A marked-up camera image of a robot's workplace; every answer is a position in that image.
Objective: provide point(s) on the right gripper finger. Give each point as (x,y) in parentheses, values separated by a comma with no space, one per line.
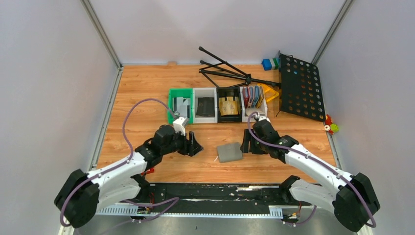
(244,147)
(246,137)

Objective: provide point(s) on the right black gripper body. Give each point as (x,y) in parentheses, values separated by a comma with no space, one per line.
(257,146)

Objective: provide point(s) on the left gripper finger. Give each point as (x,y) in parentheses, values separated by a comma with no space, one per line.
(192,140)
(195,149)

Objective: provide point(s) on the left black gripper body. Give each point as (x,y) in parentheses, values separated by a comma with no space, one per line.
(178,143)

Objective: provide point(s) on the grey card holder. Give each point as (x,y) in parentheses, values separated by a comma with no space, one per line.
(229,152)

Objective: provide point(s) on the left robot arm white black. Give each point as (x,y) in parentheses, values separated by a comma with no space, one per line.
(85,193)

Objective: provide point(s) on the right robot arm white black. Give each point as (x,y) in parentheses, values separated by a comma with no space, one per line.
(350,198)

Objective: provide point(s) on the white cards in green bin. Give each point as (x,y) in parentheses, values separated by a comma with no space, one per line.
(181,107)

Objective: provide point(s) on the yellow brown packet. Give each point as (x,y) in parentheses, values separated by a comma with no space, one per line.
(229,105)

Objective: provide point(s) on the white bin with wallets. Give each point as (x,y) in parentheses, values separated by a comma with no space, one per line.
(253,100)

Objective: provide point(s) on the red toy brick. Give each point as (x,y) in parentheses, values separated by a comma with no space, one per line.
(149,171)

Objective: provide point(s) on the black plastic bin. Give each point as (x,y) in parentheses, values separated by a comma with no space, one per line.
(224,92)

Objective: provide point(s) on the green plastic bin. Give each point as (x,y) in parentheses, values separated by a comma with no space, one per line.
(183,92)

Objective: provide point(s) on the white plastic bin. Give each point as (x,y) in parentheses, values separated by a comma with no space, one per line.
(204,92)

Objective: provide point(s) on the black perforated stand plate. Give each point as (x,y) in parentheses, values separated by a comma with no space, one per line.
(300,88)

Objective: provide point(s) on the blue green toy blocks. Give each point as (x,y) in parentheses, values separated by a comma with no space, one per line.
(270,64)

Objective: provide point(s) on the small colourful toy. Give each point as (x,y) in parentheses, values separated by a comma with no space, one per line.
(329,126)

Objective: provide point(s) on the black music stand tripod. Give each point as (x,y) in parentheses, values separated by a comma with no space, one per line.
(227,70)

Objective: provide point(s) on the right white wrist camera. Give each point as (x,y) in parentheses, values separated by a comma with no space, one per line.
(260,118)

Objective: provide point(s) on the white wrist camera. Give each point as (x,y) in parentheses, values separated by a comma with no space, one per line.
(260,118)
(179,125)

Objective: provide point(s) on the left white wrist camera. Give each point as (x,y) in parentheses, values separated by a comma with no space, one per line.
(179,125)

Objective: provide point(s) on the yellow triangle frame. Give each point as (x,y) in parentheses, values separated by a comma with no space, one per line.
(269,92)

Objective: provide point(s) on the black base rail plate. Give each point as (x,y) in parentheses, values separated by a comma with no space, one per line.
(209,201)

